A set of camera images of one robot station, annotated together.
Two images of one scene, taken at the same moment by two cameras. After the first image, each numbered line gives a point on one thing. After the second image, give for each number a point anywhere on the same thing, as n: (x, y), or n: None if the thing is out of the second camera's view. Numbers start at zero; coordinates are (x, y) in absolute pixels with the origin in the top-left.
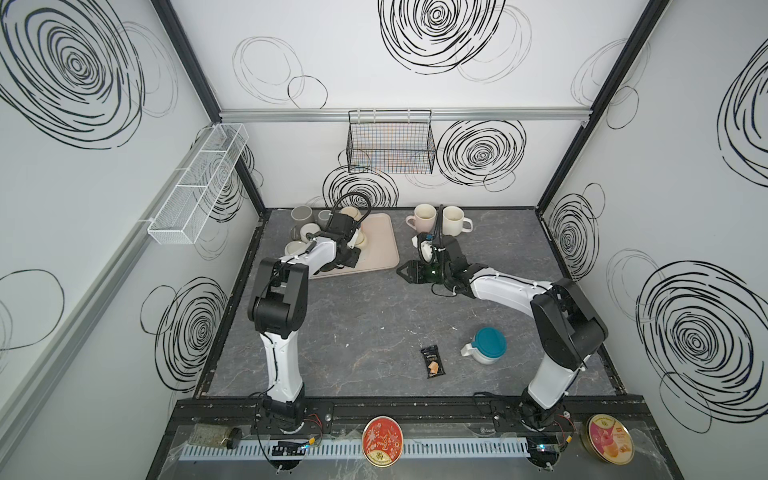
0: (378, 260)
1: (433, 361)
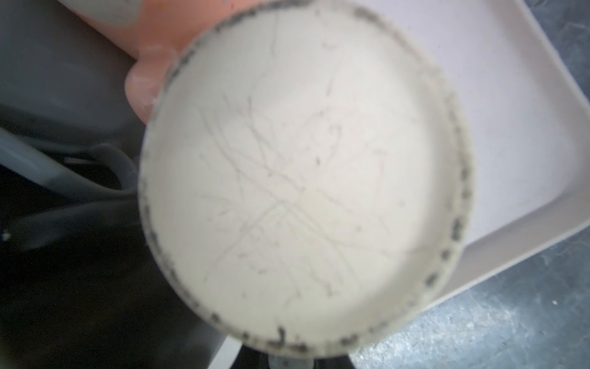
0: (528, 119)
1: None
